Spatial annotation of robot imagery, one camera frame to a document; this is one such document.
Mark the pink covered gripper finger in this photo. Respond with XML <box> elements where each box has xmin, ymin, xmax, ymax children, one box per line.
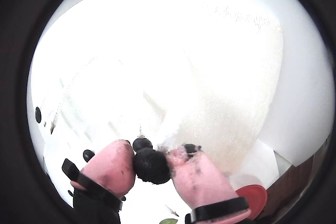
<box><xmin>165</xmin><ymin>142</ymin><xmax>251</xmax><ymax>224</ymax></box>
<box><xmin>61</xmin><ymin>140</ymin><xmax>137</xmax><ymax>224</ymax></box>

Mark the red collapsible cup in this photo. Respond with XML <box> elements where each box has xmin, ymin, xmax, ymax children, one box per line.
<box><xmin>235</xmin><ymin>185</ymin><xmax>268</xmax><ymax>221</ymax></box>

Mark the white paper sheet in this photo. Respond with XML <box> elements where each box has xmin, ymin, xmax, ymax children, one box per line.
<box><xmin>228</xmin><ymin>140</ymin><xmax>280</xmax><ymax>190</ymax></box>

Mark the white foam board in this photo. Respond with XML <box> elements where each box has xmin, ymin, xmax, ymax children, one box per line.
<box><xmin>34</xmin><ymin>0</ymin><xmax>284</xmax><ymax>183</ymax></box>

